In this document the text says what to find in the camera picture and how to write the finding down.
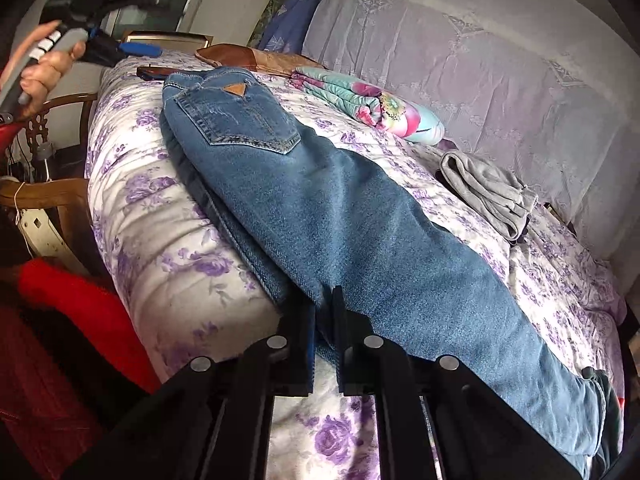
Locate blue denim jeans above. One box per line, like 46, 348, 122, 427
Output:
160, 67, 620, 477

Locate person's left hand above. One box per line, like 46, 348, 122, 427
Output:
1, 21, 86, 120

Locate purple floral bed quilt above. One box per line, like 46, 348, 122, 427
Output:
85, 58, 626, 479

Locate brown orange pillow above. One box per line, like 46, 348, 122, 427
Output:
194, 44, 322, 77

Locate red sweater sleeve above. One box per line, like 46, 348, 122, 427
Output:
1, 259, 160, 479

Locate wooden chair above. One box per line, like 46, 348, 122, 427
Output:
0, 91, 101, 271

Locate blue patterned hanging cloth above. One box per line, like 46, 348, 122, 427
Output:
257, 0, 321, 54

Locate folded grey sweatpants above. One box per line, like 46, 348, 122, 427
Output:
438, 150, 538, 244

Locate folded teal pink floral blanket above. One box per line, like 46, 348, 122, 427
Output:
291, 67, 445, 145

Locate white lace headboard cover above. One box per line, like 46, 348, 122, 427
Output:
303, 0, 639, 258

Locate wooden bed frame board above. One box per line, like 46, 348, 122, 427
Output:
122, 30, 214, 54

